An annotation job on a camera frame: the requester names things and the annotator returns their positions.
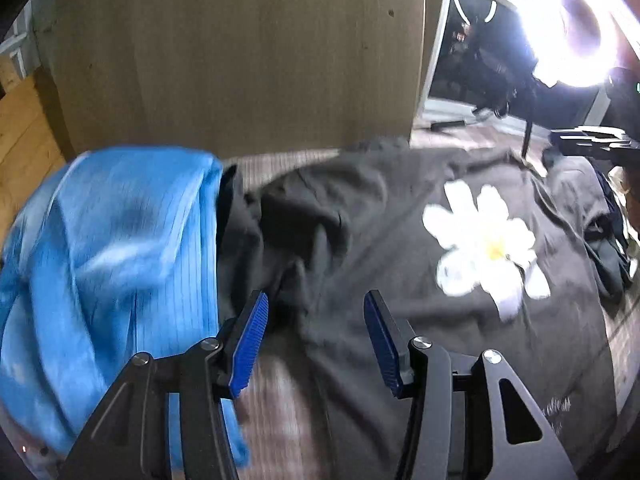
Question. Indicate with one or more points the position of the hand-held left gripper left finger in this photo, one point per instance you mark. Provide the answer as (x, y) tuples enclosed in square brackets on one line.
[(250, 345)]

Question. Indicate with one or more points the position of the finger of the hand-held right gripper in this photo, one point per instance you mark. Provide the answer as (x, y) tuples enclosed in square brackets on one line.
[(590, 142)]

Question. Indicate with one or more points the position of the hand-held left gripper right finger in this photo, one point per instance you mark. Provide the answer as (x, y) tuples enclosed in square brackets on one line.
[(382, 345)]

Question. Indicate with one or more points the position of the grey flower print t-shirt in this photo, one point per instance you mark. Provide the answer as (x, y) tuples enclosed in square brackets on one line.
[(350, 240)]

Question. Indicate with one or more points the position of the black tripod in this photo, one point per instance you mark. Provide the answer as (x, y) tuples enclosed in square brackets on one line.
[(529, 130)]

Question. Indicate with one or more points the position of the navy garment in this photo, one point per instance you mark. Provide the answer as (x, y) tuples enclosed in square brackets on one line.
[(612, 205)]

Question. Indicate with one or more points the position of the dark green garment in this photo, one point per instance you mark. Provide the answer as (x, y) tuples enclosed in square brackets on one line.
[(610, 270)]

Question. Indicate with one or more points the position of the black power adapter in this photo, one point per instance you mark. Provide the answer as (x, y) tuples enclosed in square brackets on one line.
[(450, 124)]

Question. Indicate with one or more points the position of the blue striped garment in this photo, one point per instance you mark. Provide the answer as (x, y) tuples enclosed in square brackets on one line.
[(125, 260)]

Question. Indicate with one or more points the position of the wooden headboard panel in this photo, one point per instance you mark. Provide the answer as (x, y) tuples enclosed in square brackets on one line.
[(225, 60)]

